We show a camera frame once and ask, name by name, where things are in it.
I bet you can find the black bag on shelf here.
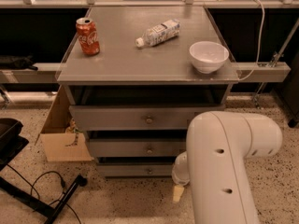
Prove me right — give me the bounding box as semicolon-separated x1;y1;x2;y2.
0;56;38;71

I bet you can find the grey drawer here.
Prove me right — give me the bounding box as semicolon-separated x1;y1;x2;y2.
97;163;173;177
69;105;224;131
86;139;186;157

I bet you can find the black case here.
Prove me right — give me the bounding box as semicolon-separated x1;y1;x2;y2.
0;118;29;171

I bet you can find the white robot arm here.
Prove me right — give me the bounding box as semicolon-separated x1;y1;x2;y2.
172;111;283;224

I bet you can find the white cable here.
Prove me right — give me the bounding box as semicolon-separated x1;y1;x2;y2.
236;0;265;82

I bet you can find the cardboard box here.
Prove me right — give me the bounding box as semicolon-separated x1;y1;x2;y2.
39;87;93;161

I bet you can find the grey bottom drawer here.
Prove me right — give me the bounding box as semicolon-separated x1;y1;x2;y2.
97;163;173;177

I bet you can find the grey drawer cabinet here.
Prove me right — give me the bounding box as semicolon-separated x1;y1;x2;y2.
58;6;237;167

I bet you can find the black stand base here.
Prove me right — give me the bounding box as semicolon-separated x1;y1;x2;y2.
0;175;88;224

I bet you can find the black floor cable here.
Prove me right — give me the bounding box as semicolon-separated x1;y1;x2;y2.
6;163;82;224

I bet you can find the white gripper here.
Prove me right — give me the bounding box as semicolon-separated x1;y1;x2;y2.
172;152;190;203

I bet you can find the red coca-cola can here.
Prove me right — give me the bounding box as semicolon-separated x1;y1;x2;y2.
76;17;100;55

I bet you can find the grey middle drawer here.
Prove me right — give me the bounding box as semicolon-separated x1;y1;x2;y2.
86;139;186;157

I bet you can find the grey top drawer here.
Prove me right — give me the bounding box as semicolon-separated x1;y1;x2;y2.
69;105;224;131

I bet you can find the clear plastic water bottle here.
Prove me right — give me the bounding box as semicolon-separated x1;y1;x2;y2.
135;19;180;48

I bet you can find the white bowl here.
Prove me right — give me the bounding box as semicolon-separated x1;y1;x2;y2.
189;41;229;74

